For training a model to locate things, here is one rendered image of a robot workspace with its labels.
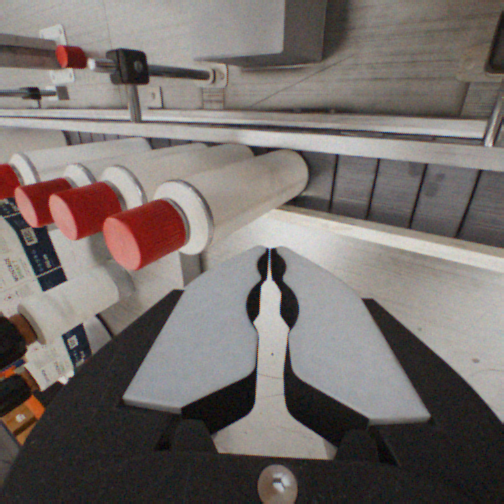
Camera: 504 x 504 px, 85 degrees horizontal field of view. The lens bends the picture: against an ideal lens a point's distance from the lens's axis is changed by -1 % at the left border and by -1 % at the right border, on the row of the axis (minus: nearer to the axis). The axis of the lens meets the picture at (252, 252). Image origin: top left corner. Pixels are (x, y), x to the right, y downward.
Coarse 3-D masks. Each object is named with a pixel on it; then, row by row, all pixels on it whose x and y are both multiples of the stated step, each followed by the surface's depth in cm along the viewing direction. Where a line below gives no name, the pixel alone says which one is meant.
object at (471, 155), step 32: (64, 128) 36; (96, 128) 32; (128, 128) 29; (160, 128) 27; (192, 128) 25; (224, 128) 23; (256, 128) 23; (416, 160) 17; (448, 160) 16; (480, 160) 15
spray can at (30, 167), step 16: (80, 144) 34; (96, 144) 34; (112, 144) 36; (128, 144) 37; (144, 144) 39; (16, 160) 28; (32, 160) 28; (48, 160) 29; (64, 160) 31; (80, 160) 32; (0, 176) 27; (16, 176) 28; (32, 176) 28; (48, 176) 29; (0, 192) 27
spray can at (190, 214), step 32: (256, 160) 24; (288, 160) 26; (160, 192) 18; (192, 192) 17; (224, 192) 19; (256, 192) 21; (288, 192) 26; (128, 224) 14; (160, 224) 15; (192, 224) 17; (224, 224) 19; (128, 256) 15; (160, 256) 16
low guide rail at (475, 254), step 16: (288, 208) 29; (304, 208) 29; (304, 224) 28; (320, 224) 27; (336, 224) 26; (352, 224) 25; (368, 224) 25; (384, 224) 25; (368, 240) 25; (384, 240) 24; (400, 240) 23; (416, 240) 23; (432, 240) 23; (448, 240) 23; (448, 256) 22; (464, 256) 21; (480, 256) 21; (496, 256) 20
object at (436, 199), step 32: (288, 128) 28; (320, 160) 28; (352, 160) 26; (384, 160) 25; (320, 192) 29; (352, 192) 27; (384, 192) 26; (416, 192) 24; (448, 192) 23; (480, 192) 22; (416, 224) 25; (448, 224) 24; (480, 224) 23
